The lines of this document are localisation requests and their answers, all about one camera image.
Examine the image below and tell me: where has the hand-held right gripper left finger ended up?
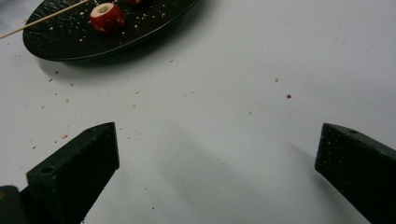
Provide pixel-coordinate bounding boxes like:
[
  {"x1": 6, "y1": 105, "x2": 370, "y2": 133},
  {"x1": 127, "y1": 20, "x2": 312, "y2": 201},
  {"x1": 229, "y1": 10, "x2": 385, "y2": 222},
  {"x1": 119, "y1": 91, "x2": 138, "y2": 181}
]
[{"x1": 19, "y1": 121, "x2": 120, "y2": 224}]

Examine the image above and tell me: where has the thin wooden skewer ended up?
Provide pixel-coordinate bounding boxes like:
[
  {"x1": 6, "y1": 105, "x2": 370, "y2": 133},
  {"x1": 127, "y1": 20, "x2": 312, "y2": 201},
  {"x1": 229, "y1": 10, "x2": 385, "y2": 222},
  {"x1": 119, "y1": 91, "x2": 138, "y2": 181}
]
[{"x1": 0, "y1": 0, "x2": 92, "y2": 41}]

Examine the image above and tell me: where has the round black textured plate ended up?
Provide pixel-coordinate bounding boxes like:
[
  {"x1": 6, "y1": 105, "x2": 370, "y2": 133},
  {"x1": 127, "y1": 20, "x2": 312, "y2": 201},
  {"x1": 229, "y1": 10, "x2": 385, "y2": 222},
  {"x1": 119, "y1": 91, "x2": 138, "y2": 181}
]
[{"x1": 21, "y1": 0, "x2": 200, "y2": 62}]

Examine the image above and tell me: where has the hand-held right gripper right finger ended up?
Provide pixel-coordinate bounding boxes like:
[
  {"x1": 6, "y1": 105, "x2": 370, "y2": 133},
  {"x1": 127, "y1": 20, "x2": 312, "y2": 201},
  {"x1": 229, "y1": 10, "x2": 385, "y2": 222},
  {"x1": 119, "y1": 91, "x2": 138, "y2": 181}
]
[{"x1": 314, "y1": 122, "x2": 396, "y2": 224}]

